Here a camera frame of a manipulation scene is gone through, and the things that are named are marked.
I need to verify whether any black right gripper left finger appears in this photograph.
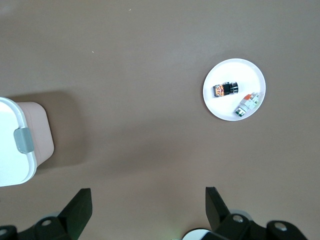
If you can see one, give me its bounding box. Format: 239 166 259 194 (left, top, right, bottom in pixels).
0 187 93 240

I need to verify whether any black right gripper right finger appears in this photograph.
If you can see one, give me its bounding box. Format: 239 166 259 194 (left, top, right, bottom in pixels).
205 186 308 240

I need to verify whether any orange black push-button switch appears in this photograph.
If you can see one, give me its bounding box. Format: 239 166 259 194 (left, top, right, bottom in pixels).
212 81 240 98

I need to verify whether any pink storage box white lid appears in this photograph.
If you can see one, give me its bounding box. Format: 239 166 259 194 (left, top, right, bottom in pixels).
0 96 55 187

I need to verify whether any pink round plate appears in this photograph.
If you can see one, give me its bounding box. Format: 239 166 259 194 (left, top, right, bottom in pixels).
202 58 267 122

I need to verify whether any white green orange switch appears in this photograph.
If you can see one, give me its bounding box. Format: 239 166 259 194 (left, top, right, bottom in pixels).
234 91 261 118

